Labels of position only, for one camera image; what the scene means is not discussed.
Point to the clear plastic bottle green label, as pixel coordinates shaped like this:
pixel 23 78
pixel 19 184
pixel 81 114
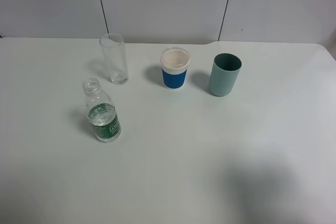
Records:
pixel 100 111

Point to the blue and white cup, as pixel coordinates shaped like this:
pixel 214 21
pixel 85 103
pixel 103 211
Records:
pixel 174 64

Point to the teal green cup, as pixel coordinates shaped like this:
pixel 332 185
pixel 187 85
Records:
pixel 224 73

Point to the tall clear glass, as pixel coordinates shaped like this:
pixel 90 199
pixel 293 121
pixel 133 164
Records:
pixel 113 50

